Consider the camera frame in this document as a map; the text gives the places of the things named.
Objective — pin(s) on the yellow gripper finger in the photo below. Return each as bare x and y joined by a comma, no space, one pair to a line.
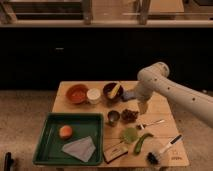
143,107

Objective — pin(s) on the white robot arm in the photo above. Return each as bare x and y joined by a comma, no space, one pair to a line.
154,78

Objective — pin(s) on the metal cup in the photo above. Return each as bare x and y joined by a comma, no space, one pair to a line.
113,117

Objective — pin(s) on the white small cup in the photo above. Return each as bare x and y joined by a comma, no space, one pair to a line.
94,95

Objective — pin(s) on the blue sponge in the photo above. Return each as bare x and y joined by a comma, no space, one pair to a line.
128,95

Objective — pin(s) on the metal fork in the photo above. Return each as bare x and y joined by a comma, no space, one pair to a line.
143,126

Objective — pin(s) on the green round lid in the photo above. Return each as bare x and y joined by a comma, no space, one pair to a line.
129,135

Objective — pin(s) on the dark brown bowl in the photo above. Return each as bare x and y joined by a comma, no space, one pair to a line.
108,88

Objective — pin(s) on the wooden table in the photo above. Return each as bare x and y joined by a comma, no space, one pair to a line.
158,108

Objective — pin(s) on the green cucumber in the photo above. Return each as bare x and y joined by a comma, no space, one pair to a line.
138,146

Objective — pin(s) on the black white dish brush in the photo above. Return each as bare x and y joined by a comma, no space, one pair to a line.
154,156

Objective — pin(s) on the black wooden eraser block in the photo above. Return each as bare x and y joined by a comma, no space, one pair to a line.
115,152

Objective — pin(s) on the orange bowl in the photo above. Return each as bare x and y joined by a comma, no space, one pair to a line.
77,93

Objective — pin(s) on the grey folded cloth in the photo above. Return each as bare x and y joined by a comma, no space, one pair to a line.
81,149

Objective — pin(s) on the orange fruit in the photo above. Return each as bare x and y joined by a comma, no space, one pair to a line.
65,132

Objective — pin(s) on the green plastic tray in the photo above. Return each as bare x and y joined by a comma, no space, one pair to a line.
49,148

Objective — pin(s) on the black object at floor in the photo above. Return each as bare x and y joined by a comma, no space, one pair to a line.
8,161

